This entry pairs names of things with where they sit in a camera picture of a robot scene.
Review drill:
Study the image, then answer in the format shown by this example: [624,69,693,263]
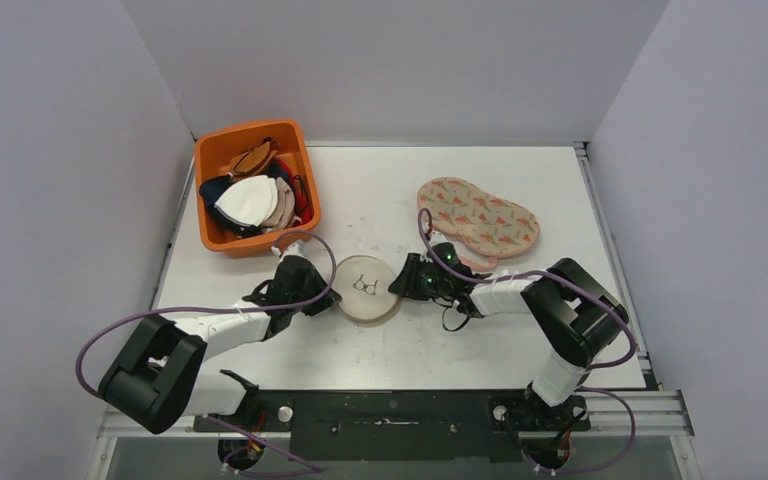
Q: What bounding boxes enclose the white mesh laundry bag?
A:
[333,255,401,327]

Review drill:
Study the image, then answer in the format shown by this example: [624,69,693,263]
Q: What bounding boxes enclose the orange bra black straps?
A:
[226,137,281,179]

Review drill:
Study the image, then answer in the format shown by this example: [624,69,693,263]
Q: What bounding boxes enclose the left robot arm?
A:
[98,254,342,434]

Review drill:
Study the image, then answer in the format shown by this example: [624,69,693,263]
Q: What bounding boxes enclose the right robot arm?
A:
[388,242,636,429]

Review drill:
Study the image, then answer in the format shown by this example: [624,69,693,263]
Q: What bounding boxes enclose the beige bra in bin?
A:
[260,178,296,233]

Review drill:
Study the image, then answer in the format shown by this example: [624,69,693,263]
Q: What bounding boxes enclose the carrot print bra case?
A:
[417,177,541,271]

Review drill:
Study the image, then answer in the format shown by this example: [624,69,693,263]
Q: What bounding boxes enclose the red garment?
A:
[273,159,313,224]

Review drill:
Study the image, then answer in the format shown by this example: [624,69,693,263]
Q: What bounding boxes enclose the orange plastic bin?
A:
[194,119,322,258]

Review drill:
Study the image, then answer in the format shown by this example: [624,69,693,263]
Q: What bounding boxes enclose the navy blue garment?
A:
[199,160,300,238]

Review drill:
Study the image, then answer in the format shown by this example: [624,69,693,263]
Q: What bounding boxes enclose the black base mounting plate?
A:
[193,389,591,463]

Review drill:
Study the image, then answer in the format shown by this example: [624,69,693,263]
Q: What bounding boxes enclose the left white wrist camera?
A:
[281,240,307,260]

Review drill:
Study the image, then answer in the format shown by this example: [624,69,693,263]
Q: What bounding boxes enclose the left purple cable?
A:
[75,230,339,399]

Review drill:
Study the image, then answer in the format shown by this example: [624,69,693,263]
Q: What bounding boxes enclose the purple cable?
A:
[75,230,339,399]
[417,208,639,371]

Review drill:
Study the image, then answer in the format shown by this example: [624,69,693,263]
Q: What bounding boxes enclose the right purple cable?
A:
[417,208,639,371]

